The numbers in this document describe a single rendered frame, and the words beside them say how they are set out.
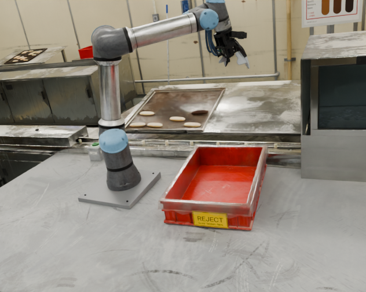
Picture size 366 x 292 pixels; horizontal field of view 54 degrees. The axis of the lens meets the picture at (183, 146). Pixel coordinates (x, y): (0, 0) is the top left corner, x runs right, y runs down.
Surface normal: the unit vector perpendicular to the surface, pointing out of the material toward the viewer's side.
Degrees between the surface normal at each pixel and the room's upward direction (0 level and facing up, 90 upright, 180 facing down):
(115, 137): 10
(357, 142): 91
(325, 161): 90
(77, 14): 90
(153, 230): 0
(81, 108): 90
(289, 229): 0
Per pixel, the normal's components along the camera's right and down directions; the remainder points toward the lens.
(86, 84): -0.36, 0.41
